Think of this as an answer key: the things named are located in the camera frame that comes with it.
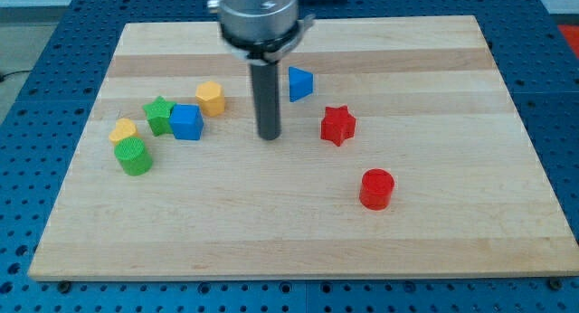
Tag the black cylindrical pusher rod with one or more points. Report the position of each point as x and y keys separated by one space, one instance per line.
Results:
x=266 y=100

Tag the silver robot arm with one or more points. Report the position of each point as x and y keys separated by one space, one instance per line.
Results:
x=261 y=33

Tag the blue triangle block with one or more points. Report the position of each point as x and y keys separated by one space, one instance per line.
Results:
x=301 y=84

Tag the yellow hexagon block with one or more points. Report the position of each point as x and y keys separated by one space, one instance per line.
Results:
x=210 y=98

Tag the red star block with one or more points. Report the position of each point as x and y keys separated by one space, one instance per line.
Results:
x=338 y=125

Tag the blue cube block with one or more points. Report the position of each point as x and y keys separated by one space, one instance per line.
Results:
x=186 y=122

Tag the green star block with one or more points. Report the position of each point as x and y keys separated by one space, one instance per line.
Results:
x=158 y=114

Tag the yellow heart block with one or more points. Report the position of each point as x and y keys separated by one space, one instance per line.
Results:
x=124 y=128

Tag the wooden board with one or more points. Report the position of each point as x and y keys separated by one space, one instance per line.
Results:
x=471 y=198

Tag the green cylinder block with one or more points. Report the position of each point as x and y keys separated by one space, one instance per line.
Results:
x=133 y=156

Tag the red cylinder block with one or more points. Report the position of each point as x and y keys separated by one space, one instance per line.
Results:
x=377 y=186

